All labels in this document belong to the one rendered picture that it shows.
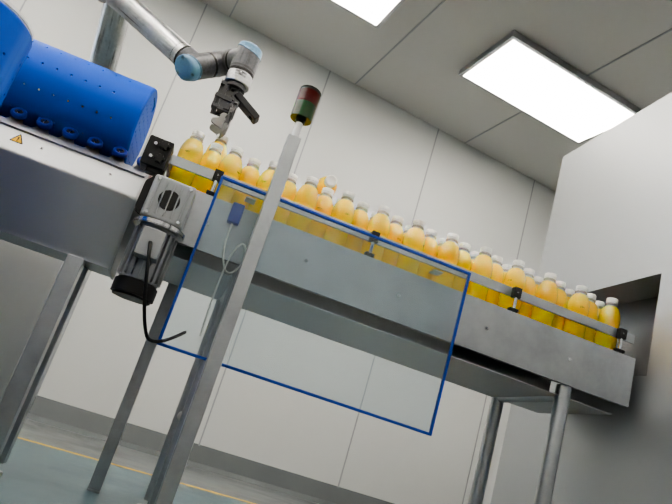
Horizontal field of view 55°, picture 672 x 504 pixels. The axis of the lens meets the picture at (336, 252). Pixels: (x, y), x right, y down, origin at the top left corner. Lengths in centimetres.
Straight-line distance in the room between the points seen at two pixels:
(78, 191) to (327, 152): 374
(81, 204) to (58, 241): 12
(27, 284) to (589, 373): 204
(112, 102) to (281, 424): 348
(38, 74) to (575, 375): 186
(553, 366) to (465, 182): 413
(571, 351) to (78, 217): 156
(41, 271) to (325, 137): 334
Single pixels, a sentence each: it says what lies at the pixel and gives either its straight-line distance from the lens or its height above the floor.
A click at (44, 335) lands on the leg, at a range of 195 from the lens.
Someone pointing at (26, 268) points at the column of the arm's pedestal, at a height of 64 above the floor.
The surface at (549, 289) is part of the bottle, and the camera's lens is 228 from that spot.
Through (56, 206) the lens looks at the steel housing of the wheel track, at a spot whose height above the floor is 74.
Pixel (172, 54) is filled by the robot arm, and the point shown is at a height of 143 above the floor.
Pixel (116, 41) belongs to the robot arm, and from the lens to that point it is 291.
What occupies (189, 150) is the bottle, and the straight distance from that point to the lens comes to 200.
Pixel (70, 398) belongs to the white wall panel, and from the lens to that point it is 481.
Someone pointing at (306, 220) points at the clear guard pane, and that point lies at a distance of 187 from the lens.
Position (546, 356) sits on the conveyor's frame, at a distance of 216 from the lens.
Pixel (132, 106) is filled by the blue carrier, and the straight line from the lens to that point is 207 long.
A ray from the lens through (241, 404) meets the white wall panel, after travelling 499.
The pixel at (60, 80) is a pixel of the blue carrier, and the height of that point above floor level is 109.
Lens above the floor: 30
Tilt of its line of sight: 17 degrees up
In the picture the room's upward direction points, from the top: 18 degrees clockwise
